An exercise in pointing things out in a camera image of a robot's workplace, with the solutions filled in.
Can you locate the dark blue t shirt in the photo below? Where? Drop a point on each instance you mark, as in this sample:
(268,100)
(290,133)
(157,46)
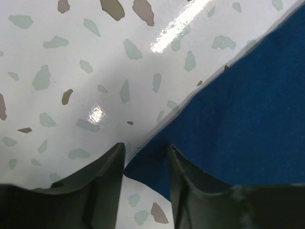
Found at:
(247,126)

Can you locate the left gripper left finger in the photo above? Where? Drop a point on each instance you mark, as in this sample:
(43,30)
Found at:
(87,199)

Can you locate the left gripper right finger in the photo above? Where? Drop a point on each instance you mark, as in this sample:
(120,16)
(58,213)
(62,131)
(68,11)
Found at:
(201,201)

